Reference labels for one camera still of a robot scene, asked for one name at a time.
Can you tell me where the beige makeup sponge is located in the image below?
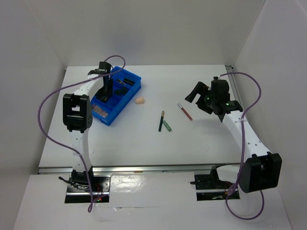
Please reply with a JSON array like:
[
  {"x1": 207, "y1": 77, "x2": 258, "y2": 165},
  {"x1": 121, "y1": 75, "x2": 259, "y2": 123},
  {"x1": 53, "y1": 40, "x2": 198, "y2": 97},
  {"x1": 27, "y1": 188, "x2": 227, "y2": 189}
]
[{"x1": 135, "y1": 97, "x2": 145, "y2": 104}]

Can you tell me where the dark green powder puff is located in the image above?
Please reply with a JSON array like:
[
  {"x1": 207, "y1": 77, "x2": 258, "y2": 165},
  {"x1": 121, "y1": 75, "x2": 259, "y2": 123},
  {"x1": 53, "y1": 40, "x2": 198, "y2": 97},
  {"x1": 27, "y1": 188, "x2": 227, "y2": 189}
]
[{"x1": 114, "y1": 90, "x2": 122, "y2": 96}]

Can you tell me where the green transparent lip balm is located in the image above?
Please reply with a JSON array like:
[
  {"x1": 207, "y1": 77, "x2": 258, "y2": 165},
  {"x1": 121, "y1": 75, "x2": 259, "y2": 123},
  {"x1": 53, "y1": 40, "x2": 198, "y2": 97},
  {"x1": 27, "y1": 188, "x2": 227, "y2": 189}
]
[{"x1": 163, "y1": 120, "x2": 172, "y2": 132}]

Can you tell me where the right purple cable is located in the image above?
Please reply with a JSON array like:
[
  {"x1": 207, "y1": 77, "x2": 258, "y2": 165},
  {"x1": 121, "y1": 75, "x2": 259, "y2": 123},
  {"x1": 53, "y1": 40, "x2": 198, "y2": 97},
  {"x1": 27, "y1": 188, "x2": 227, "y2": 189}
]
[{"x1": 217, "y1": 71, "x2": 265, "y2": 220}]

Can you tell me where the blue plastic organizer bin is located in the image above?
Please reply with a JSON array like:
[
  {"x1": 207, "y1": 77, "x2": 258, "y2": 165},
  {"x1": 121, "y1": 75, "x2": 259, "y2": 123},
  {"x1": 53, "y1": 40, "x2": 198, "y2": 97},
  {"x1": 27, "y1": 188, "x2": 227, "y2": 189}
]
[{"x1": 91, "y1": 69, "x2": 142, "y2": 126}]

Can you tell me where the dark green gold mascara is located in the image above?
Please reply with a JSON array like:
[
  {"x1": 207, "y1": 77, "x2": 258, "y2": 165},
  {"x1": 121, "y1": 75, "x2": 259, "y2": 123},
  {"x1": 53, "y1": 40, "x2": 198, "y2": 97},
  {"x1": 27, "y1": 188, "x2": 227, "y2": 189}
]
[{"x1": 158, "y1": 111, "x2": 165, "y2": 132}]

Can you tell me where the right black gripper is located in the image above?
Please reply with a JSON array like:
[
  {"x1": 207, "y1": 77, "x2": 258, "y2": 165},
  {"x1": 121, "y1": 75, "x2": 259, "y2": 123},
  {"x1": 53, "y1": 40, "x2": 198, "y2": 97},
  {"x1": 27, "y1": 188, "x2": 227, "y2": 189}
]
[{"x1": 185, "y1": 81, "x2": 217, "y2": 115}]

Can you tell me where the front aluminium rail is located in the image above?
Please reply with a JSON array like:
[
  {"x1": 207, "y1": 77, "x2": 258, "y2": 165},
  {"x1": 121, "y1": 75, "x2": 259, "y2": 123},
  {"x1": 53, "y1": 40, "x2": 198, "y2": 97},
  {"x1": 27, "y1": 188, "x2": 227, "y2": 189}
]
[{"x1": 37, "y1": 162, "x2": 263, "y2": 175}]

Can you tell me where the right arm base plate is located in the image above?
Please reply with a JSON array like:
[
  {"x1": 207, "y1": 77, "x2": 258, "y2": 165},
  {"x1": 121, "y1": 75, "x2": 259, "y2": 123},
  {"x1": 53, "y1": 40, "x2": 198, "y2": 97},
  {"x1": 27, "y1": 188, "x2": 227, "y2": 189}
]
[{"x1": 190, "y1": 174, "x2": 232, "y2": 201}]

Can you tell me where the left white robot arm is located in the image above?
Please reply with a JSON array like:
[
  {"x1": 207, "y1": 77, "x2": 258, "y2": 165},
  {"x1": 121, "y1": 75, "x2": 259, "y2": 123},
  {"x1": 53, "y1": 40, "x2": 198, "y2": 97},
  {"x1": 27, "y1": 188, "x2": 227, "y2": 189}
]
[{"x1": 63, "y1": 61, "x2": 113, "y2": 191}]

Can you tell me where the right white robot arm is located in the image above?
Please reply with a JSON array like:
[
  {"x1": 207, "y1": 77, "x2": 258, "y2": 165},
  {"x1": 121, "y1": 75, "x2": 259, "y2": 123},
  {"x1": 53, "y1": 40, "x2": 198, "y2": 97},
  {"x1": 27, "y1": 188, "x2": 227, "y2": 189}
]
[{"x1": 185, "y1": 77, "x2": 282, "y2": 193}]

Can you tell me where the purple cable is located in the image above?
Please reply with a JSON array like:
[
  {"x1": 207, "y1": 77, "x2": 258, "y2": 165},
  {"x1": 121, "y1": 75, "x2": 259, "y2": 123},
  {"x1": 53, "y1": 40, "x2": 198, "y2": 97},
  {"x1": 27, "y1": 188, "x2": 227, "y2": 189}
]
[
  {"x1": 217, "y1": 71, "x2": 265, "y2": 220},
  {"x1": 37, "y1": 55, "x2": 127, "y2": 213}
]

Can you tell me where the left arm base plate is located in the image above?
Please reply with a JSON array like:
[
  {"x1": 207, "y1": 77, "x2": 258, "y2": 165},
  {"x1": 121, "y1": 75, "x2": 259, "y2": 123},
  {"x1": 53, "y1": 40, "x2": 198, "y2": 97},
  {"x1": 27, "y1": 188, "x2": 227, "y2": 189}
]
[{"x1": 64, "y1": 175, "x2": 111, "y2": 204}]

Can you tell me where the black gold lipstick tube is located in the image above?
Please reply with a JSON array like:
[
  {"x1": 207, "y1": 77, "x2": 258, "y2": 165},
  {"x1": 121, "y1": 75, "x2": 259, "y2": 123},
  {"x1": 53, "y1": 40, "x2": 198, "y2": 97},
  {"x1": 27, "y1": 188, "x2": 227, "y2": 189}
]
[{"x1": 123, "y1": 78, "x2": 135, "y2": 86}]

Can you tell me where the eyeshadow palette clear case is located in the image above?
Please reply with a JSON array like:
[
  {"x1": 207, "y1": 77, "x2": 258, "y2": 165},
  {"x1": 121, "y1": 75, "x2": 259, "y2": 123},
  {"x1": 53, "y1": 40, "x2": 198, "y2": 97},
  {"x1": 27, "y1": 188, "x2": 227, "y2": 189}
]
[{"x1": 92, "y1": 104, "x2": 108, "y2": 118}]

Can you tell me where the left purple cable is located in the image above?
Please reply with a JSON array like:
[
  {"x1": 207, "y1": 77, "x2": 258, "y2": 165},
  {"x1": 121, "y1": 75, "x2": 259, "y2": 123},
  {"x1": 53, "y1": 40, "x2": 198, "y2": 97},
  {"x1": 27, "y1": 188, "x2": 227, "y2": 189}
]
[{"x1": 37, "y1": 55, "x2": 127, "y2": 213}]

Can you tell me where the red lip gloss tube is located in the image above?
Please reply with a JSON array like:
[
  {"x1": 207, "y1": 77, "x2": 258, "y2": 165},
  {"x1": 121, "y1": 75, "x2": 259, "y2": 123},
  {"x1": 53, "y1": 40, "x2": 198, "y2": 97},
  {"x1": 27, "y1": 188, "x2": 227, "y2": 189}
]
[{"x1": 177, "y1": 103, "x2": 193, "y2": 121}]

